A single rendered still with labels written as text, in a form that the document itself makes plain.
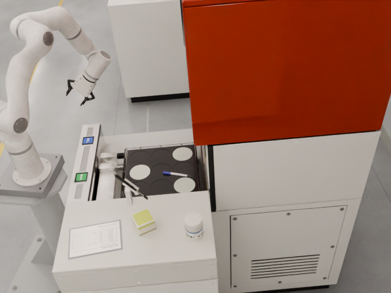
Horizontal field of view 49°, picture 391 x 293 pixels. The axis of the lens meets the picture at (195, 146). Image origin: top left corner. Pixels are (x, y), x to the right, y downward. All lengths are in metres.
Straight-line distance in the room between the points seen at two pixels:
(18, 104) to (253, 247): 1.30
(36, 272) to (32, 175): 0.93
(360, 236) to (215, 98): 1.76
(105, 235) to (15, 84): 0.75
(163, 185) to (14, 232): 1.54
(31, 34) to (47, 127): 2.19
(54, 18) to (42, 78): 2.79
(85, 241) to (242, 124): 0.77
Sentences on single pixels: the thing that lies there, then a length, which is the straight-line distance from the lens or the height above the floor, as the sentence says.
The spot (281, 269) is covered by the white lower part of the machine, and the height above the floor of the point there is 0.29.
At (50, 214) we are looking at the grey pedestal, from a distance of 2.43.
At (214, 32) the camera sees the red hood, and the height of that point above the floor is 1.71.
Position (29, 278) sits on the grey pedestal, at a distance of 3.01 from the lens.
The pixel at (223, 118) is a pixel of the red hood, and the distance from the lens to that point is 1.63.
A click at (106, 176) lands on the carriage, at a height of 0.88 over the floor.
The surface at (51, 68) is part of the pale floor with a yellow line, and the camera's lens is 4.96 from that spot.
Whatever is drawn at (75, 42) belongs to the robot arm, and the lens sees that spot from 2.18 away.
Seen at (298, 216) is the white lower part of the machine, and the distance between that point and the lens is 2.12.
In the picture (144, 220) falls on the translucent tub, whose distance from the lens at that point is 1.73.
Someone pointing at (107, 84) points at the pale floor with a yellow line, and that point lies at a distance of 4.48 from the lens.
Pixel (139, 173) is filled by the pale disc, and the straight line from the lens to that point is 2.10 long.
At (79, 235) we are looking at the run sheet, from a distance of 1.83.
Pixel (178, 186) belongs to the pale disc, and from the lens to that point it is 2.01.
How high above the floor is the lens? 2.36
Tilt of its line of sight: 42 degrees down
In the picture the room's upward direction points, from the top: 5 degrees counter-clockwise
